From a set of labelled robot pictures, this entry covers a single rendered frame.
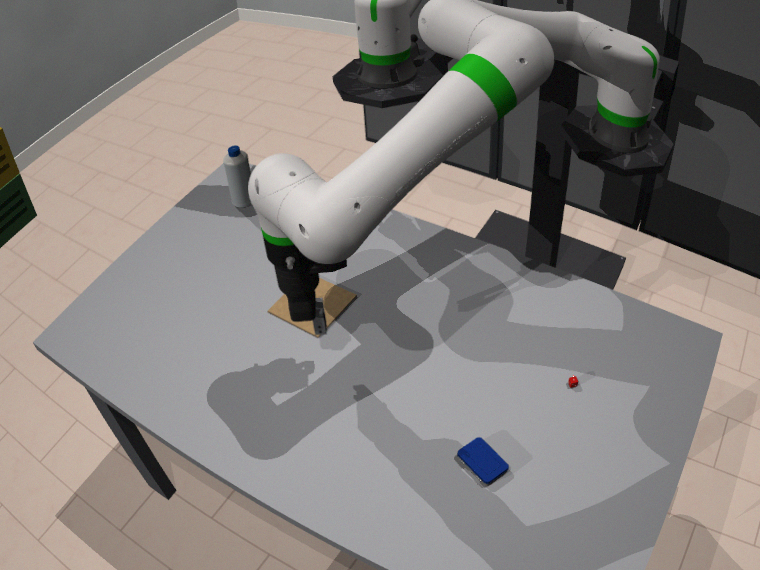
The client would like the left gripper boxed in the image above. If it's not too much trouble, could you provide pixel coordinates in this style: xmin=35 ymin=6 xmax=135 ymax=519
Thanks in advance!
xmin=263 ymin=237 xmax=347 ymax=335

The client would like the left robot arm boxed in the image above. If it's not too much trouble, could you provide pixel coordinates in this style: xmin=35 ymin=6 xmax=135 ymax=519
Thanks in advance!
xmin=248 ymin=0 xmax=660 ymax=264

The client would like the grey bottle with blue cap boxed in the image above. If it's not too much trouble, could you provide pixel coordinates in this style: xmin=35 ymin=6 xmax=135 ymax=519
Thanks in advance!
xmin=223 ymin=145 xmax=251 ymax=208

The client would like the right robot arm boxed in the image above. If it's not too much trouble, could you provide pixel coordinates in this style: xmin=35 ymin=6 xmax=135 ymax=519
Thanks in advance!
xmin=354 ymin=0 xmax=424 ymax=88

